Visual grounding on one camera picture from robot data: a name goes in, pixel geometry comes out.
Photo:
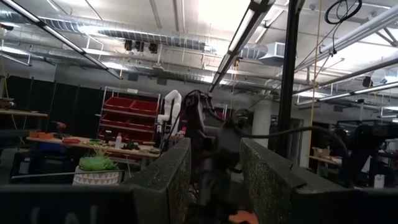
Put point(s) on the metal storage rack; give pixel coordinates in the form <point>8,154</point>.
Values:
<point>130,116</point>

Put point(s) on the orange box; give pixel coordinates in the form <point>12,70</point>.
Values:
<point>41,135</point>

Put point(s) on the wooden workbench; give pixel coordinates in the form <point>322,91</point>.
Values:
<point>93,146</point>

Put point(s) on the white ceiling pipe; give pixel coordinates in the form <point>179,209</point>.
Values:
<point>357,31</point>

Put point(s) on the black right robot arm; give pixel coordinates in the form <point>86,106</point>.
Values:
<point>202,124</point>

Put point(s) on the white container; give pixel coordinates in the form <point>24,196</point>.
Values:
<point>379,181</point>

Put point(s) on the silver ventilation duct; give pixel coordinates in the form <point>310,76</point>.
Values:
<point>140,35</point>

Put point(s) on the long LED light bar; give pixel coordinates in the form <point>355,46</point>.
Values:
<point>62,39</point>
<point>241,34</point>

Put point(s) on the red storage bin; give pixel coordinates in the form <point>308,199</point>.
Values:
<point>118,104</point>
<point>143,107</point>
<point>113,119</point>
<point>140,124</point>

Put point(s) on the white building column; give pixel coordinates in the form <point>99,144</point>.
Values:
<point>261,124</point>

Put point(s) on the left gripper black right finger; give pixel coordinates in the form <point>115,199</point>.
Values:
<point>273,193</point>

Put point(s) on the white air vent box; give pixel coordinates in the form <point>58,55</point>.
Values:
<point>273,53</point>

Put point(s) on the white bottle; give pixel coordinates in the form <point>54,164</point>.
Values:
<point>118,141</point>

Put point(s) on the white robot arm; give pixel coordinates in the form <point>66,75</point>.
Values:
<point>173,105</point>

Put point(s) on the red-orange plate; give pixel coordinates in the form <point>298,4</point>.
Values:
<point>242,217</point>

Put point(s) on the green plant white patterned pot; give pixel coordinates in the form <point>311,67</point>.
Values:
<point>96,178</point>

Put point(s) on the black partition panels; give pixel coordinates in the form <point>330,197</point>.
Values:
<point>62,105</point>

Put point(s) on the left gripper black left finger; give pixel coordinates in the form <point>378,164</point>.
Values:
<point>161,186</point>

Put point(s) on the black vertical pole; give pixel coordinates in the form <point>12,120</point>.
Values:
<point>287,77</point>

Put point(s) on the cardboard box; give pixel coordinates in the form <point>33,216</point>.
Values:
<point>321,152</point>

